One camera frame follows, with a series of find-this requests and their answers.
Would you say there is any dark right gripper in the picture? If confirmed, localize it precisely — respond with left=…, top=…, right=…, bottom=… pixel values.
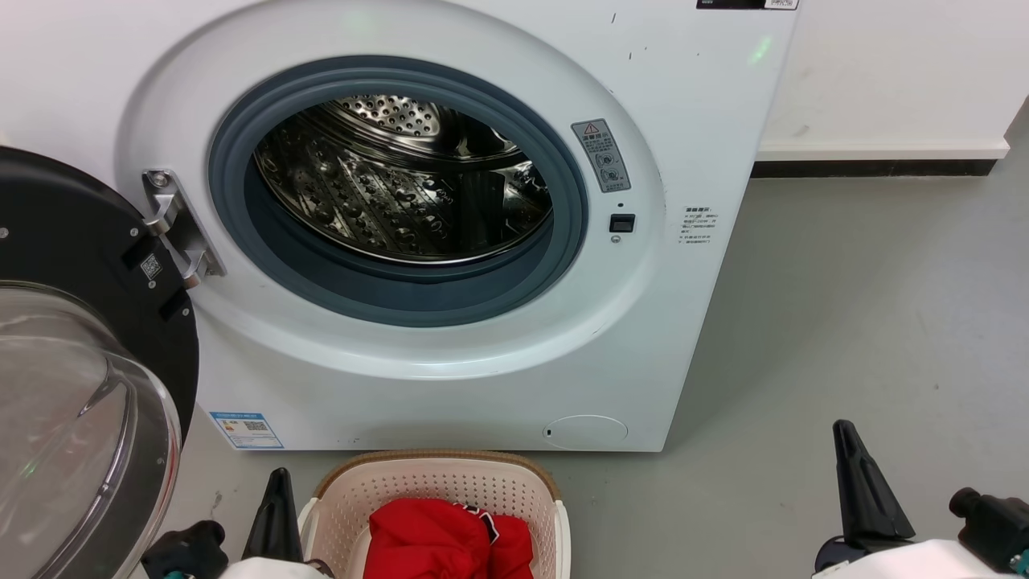
left=814, top=420, right=916, bottom=573

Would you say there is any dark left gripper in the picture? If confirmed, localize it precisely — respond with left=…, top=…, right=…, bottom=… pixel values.
left=241, top=469, right=334, bottom=579

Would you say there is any red and white jersey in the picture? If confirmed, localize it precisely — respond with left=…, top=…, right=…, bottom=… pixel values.
left=363, top=498, right=535, bottom=579

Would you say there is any cream perforated laundry basket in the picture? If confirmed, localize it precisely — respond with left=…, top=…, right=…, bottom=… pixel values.
left=299, top=450, right=572, bottom=579

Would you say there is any stainless steel washing machine drum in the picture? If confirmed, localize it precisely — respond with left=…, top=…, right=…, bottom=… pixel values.
left=253, top=95, right=554, bottom=265

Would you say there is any black washer door with glass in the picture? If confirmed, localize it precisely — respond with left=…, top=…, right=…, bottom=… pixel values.
left=0, top=146, right=200, bottom=579

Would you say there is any blue energy label sticker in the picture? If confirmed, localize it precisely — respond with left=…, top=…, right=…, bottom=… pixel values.
left=209, top=412, right=285, bottom=450

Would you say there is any white front-load washing machine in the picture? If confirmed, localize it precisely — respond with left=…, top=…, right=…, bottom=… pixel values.
left=0, top=0, right=801, bottom=453

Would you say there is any grey rubber door gasket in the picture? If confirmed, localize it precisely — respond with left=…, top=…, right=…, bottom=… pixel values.
left=207, top=55, right=589, bottom=327

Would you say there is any round white filter cover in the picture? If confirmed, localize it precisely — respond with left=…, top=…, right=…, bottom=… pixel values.
left=543, top=415, right=629, bottom=451

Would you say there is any silver metal door hinge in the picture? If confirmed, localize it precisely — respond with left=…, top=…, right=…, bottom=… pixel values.
left=141, top=169, right=227, bottom=289

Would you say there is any grey warning sticker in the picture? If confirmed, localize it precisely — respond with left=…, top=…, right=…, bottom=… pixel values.
left=571, top=119, right=632, bottom=194

